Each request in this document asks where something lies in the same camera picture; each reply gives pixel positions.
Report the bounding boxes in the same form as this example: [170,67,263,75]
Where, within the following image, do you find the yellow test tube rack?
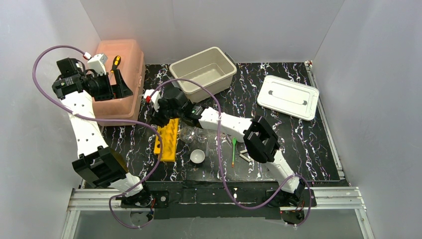
[154,119,179,162]

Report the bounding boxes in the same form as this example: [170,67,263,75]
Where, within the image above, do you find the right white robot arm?
[144,88,305,206]

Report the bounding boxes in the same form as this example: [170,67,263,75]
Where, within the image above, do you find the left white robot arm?
[52,58,143,197]

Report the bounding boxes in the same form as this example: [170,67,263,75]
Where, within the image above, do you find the right yellow black screwdriver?
[109,55,121,79]

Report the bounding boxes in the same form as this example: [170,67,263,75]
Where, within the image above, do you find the round glass flask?
[179,126,195,144]

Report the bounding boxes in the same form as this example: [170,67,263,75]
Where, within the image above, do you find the pink plastic storage box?
[93,39,146,120]

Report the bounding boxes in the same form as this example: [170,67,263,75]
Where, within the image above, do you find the small glass beaker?
[195,127,208,143]

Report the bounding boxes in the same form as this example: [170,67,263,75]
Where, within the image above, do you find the white ceramic evaporating dish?
[190,149,206,164]

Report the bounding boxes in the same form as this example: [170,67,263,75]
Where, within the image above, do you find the beige plastic bin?
[169,47,237,103]

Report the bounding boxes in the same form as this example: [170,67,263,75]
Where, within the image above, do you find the white clay triangle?
[239,149,252,163]

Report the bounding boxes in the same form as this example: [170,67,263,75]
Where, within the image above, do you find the white bin lid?
[257,75,319,121]

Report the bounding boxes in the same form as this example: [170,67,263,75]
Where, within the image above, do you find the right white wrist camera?
[143,89,161,105]

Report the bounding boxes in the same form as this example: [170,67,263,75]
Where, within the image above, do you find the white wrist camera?
[143,89,161,105]
[88,53,108,76]

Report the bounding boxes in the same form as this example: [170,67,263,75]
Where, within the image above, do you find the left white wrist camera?
[88,53,108,76]

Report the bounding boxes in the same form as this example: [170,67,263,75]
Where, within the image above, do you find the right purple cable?
[155,78,312,228]

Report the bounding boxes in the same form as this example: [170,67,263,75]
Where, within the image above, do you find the purple cable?
[32,45,164,230]
[155,78,312,228]

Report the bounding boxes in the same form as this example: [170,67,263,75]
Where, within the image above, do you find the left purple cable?
[32,45,164,230]

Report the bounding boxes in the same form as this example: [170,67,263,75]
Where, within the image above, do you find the aluminium frame rail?
[61,61,375,239]

